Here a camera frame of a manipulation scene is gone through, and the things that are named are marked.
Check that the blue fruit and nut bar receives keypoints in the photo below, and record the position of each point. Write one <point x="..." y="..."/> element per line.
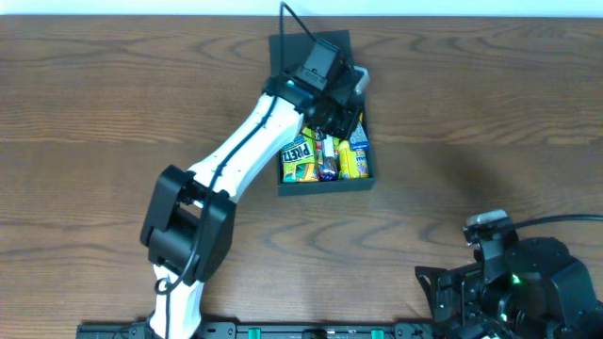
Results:
<point x="327" y="164"/>

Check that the blue gum pack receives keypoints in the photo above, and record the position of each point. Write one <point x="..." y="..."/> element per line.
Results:
<point x="358" y="139"/>

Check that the yellow Pretz snack box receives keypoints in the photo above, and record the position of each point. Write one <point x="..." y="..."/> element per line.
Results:
<point x="299" y="161"/>

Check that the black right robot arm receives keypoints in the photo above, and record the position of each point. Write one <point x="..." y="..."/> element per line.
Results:
<point x="516" y="288"/>

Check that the black open gift box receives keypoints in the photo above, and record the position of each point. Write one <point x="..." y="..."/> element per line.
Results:
<point x="287" y="52"/>

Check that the yellow Mentos candy bottle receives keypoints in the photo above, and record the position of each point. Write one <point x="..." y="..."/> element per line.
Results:
<point x="352" y="164"/>

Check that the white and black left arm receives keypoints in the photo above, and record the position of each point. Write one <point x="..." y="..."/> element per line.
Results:
<point x="189" y="224"/>

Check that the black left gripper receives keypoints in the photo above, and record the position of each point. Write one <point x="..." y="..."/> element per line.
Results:
<point x="340" y="121"/>

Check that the green Haribo gummy bag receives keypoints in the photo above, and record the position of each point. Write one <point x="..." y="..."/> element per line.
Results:
<point x="336" y="142"/>

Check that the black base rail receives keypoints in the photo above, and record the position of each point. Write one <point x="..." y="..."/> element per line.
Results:
<point x="230" y="330"/>

